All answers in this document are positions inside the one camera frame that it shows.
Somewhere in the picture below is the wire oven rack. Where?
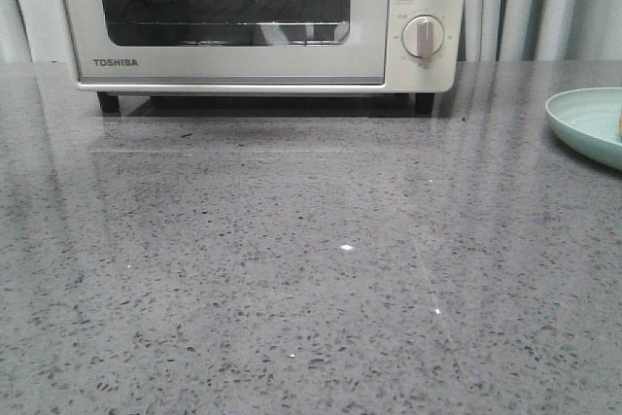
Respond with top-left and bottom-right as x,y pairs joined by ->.
106,0 -> 351,47

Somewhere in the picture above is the white Toshiba toaster oven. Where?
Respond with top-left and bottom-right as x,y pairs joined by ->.
57,0 -> 464,114

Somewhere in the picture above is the glass oven door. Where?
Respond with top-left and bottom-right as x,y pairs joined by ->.
53,0 -> 394,86

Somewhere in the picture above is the lower oven knob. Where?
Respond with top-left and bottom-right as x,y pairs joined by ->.
401,16 -> 444,59

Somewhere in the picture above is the grey curtain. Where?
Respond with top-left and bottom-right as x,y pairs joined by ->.
1,0 -> 621,63

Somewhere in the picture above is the light green plate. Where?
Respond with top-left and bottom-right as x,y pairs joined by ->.
545,86 -> 621,171

